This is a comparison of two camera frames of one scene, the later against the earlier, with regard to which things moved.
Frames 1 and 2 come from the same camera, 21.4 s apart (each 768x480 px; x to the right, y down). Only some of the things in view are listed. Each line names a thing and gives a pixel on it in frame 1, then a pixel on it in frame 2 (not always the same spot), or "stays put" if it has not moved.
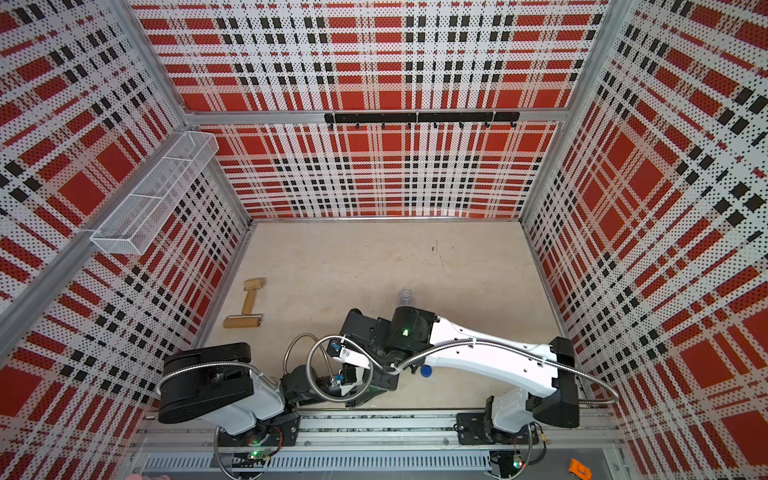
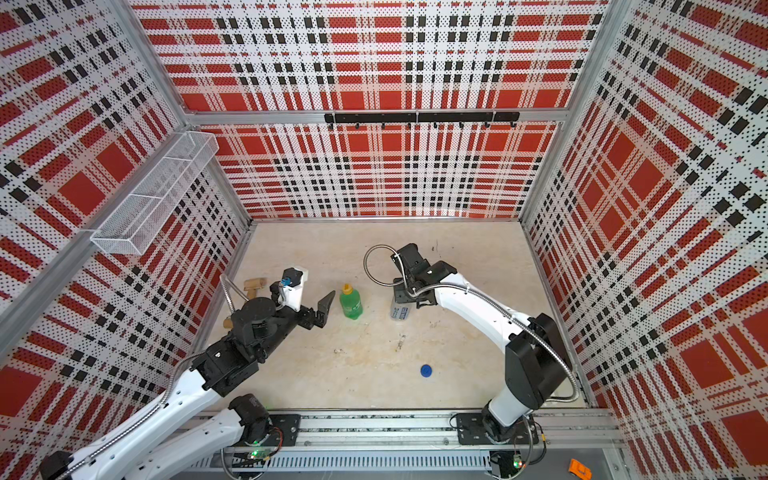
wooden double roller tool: (247, 319) stays put
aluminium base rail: (384, 444) stays put
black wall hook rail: (473, 117) stays put
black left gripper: (365, 397) -> (308, 320)
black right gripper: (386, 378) -> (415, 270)
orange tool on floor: (579, 470) stays put
